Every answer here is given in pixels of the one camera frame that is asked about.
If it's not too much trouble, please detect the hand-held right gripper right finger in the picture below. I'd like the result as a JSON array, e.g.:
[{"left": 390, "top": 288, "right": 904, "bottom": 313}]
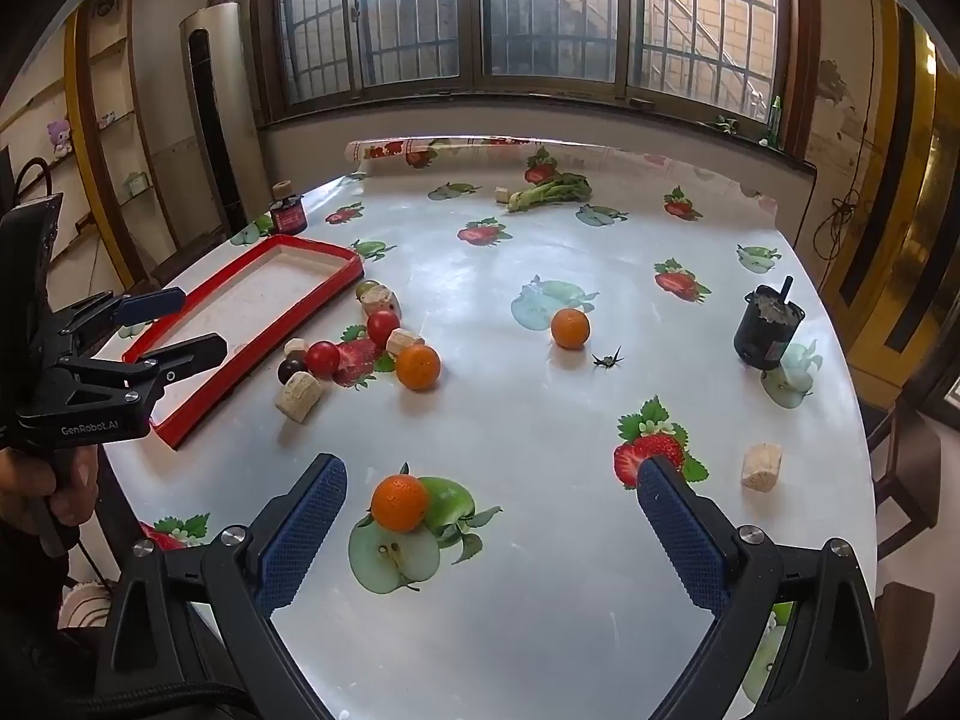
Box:
[{"left": 636, "top": 454, "right": 878, "bottom": 720}]

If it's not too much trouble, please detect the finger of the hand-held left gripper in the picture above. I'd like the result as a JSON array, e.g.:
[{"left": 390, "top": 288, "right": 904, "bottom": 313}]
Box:
[
  {"left": 64, "top": 332, "right": 228, "bottom": 410},
  {"left": 56, "top": 286, "right": 187, "bottom": 342}
]

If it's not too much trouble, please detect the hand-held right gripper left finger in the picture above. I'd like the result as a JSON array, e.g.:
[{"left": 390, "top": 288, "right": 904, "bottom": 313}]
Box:
[{"left": 111, "top": 453, "right": 350, "bottom": 720}]

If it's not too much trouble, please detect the red rectangular tray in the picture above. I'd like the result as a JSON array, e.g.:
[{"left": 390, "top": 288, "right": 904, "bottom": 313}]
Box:
[{"left": 121, "top": 235, "right": 365, "bottom": 451}]

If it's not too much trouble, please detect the orange mandarin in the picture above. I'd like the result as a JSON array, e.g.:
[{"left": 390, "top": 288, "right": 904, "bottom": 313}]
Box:
[
  {"left": 370, "top": 475, "right": 430, "bottom": 533},
  {"left": 550, "top": 308, "right": 591, "bottom": 350},
  {"left": 395, "top": 343, "right": 442, "bottom": 392}
]

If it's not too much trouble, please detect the person's left hand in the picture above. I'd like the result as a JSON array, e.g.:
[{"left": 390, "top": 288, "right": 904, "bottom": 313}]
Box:
[{"left": 0, "top": 447, "right": 100, "bottom": 541}]

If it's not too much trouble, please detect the large beige cork stopper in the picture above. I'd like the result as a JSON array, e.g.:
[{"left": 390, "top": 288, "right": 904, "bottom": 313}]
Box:
[{"left": 274, "top": 373, "right": 324, "bottom": 418}]

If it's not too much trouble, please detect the dark jar with red label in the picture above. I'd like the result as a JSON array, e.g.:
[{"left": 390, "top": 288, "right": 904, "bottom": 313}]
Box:
[{"left": 270, "top": 195, "right": 308, "bottom": 235}]

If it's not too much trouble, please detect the standing air conditioner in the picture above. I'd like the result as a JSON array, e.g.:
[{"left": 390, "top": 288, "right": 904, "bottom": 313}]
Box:
[{"left": 178, "top": 3, "right": 271, "bottom": 233}]

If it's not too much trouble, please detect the fruit printed tablecloth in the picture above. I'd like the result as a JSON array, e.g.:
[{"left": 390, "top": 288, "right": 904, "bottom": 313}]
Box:
[{"left": 101, "top": 136, "right": 878, "bottom": 720}]

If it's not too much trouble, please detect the black cup with stick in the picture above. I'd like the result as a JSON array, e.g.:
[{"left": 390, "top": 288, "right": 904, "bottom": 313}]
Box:
[{"left": 733, "top": 277, "right": 806, "bottom": 371}]

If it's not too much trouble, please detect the dark wooden chair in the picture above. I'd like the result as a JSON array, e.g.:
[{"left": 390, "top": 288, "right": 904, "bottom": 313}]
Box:
[{"left": 866, "top": 390, "right": 942, "bottom": 563}]

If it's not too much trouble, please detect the green bok choy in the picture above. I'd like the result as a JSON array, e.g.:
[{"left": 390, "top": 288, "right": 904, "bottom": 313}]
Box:
[{"left": 508, "top": 174, "right": 593, "bottom": 212}]

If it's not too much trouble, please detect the barred window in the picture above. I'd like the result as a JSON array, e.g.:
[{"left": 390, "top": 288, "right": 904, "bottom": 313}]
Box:
[{"left": 251, "top": 0, "right": 818, "bottom": 125}]

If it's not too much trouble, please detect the wooden wall shelf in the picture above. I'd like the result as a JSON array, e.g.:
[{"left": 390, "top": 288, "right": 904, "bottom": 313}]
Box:
[{"left": 0, "top": 15, "right": 177, "bottom": 301}]

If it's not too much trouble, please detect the hanging wall cable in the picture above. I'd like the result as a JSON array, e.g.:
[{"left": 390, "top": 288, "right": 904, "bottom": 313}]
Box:
[{"left": 814, "top": 120, "right": 863, "bottom": 263}]

